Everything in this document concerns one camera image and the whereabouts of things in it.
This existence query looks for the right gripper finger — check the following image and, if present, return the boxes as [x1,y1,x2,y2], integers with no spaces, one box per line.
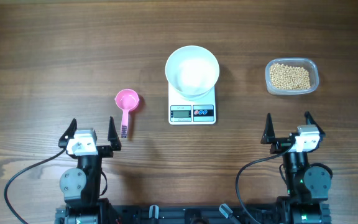
[260,113,275,144]
[304,111,326,138]

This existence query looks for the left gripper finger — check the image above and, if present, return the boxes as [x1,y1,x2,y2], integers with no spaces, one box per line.
[58,118,77,143]
[108,116,121,149]

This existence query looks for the pink plastic scoop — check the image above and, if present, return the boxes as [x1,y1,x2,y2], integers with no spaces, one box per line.
[115,89,140,138]

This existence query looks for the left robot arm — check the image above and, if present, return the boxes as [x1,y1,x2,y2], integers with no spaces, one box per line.
[55,117,122,223]

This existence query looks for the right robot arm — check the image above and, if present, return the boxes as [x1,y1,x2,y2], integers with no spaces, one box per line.
[261,111,333,224]

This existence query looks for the white digital kitchen scale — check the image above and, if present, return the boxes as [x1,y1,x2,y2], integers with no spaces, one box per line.
[168,84,217,125]

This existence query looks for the white bowl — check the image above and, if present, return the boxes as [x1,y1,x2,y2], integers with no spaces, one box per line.
[165,45,220,98]

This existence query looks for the clear plastic container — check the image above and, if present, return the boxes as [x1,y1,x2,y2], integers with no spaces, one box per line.
[265,58,319,95]

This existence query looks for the soybeans in container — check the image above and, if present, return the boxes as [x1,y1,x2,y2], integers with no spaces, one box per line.
[269,63,311,90]

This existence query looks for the right black cable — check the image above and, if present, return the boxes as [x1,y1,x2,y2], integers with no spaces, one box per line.
[235,142,296,224]

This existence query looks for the black cable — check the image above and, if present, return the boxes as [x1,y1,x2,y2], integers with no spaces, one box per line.
[235,142,296,224]
[3,147,68,224]

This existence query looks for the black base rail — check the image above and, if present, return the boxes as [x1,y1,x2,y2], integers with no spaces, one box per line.
[55,203,332,224]

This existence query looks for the left black cable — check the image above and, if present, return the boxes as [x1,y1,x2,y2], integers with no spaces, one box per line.
[3,147,68,224]

